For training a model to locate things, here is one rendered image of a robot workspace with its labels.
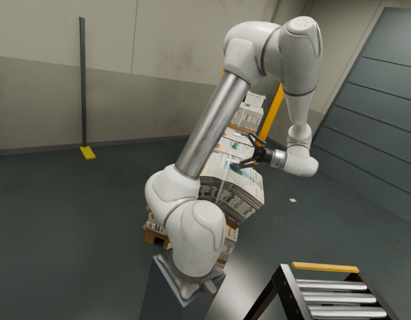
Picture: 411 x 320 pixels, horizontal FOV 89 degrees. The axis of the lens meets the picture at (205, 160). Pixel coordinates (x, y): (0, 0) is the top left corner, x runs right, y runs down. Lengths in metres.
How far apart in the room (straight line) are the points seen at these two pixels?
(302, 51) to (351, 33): 4.70
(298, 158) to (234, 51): 0.57
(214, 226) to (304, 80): 0.48
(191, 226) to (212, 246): 0.09
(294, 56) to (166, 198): 0.57
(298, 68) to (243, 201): 0.64
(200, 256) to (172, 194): 0.22
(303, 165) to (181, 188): 0.59
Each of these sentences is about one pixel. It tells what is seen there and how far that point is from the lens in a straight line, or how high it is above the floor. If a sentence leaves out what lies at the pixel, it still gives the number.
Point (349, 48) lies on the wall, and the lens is 5.25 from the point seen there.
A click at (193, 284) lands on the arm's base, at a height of 1.02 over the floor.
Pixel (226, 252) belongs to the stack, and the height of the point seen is 0.71.
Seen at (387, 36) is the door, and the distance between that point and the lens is 5.10.
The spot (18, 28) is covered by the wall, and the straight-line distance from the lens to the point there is 2.99.
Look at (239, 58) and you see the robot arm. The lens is 0.70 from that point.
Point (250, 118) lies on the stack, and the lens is 2.10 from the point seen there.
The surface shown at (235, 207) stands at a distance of 1.07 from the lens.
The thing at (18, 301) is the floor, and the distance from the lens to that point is 2.02.
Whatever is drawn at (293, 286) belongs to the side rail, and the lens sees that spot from 1.29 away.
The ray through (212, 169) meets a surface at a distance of 1.05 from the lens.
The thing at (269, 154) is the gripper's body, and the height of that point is 1.34.
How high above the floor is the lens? 1.70
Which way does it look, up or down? 28 degrees down
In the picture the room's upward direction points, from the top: 17 degrees clockwise
